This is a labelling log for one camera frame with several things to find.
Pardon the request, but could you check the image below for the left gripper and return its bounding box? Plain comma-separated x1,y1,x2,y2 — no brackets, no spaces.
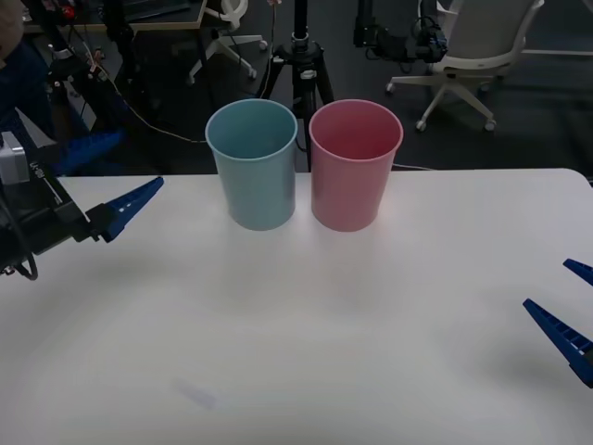
21,130,166,256

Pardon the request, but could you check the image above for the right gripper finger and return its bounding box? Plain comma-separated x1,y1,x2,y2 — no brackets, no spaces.
522,298,593,389
562,259,593,286

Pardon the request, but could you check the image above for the person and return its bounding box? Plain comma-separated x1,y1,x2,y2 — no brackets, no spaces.
0,0,53,136

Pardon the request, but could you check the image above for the pale blue plastic bin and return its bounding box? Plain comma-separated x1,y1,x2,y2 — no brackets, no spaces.
205,98,298,232

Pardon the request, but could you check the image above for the wooden edged desk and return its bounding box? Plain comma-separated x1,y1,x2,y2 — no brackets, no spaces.
22,0,208,34

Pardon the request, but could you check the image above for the white office chair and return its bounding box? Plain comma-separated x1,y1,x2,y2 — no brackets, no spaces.
385,0,546,134
186,0,270,87

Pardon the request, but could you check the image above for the pink plastic bin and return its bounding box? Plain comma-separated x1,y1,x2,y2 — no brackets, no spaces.
309,98,404,233

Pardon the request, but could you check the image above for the yellow cable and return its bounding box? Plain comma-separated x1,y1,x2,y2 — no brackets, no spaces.
69,25,208,145

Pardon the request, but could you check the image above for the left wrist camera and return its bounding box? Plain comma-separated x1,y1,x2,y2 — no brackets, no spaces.
0,131,26,184

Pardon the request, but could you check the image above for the black camera tripod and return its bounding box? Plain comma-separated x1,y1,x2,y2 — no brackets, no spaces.
40,0,157,140
256,0,336,173

